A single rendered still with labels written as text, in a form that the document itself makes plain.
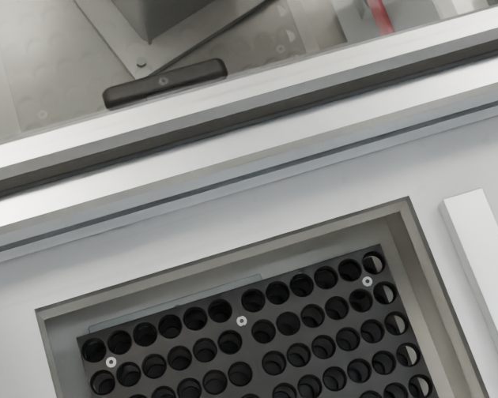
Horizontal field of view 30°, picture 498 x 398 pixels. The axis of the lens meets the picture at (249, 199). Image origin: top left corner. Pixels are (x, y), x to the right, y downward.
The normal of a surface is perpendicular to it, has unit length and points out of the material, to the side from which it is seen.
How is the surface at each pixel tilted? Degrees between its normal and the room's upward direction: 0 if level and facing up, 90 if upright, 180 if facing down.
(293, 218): 0
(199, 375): 0
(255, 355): 0
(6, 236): 90
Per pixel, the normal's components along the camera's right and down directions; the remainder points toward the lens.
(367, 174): 0.04, -0.32
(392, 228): -0.95, 0.29
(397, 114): 0.24, 0.41
